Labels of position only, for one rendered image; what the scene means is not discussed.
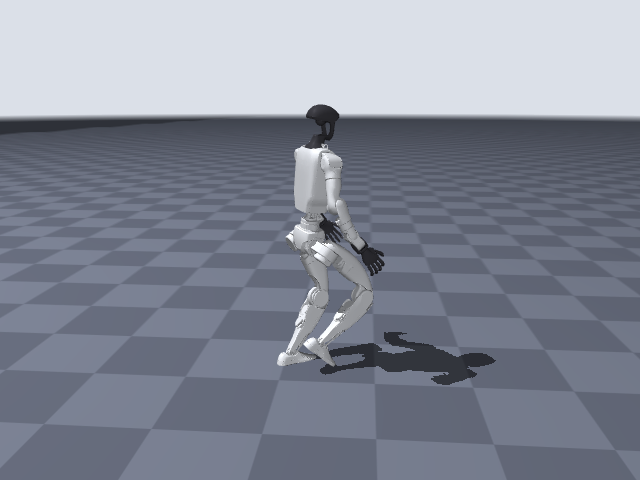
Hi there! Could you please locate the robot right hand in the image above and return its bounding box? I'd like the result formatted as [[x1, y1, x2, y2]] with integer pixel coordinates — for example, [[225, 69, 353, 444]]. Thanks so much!
[[351, 238, 385, 276]]

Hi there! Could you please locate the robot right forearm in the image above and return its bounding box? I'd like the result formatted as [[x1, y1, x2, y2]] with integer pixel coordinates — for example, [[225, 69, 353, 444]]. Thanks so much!
[[335, 199, 365, 251]]

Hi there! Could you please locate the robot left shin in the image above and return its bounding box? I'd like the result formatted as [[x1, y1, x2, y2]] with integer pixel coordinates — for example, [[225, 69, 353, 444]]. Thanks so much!
[[286, 292, 329, 356]]

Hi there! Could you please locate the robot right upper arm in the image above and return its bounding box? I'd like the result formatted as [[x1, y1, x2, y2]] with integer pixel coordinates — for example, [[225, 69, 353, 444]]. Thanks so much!
[[321, 153, 343, 215]]

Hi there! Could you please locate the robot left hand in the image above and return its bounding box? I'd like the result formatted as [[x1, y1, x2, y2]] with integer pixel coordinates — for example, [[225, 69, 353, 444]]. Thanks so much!
[[319, 214, 343, 243]]

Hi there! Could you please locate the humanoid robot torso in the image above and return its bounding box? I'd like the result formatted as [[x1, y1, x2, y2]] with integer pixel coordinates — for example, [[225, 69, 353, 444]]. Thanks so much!
[[293, 144, 335, 256]]

